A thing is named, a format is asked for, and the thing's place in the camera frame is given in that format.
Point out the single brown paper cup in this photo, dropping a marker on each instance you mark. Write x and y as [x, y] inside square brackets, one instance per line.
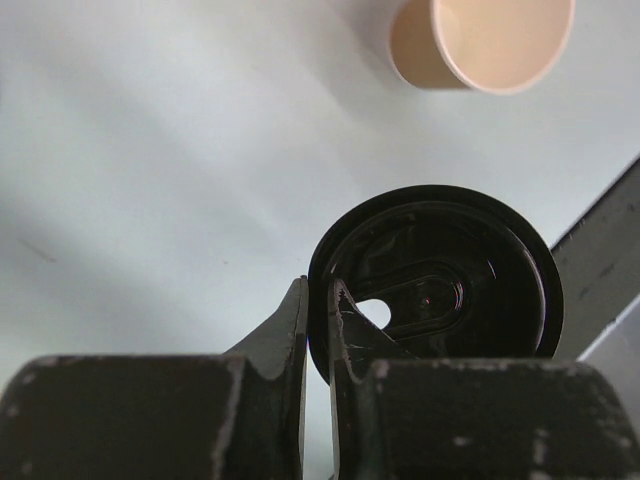
[498, 47]

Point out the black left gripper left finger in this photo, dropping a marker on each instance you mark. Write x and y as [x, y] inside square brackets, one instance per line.
[234, 415]

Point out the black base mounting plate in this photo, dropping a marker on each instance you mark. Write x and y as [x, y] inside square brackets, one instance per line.
[598, 261]

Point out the single black cup lid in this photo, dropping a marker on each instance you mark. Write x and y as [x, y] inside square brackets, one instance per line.
[462, 274]

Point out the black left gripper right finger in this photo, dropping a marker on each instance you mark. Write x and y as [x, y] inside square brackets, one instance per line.
[399, 417]

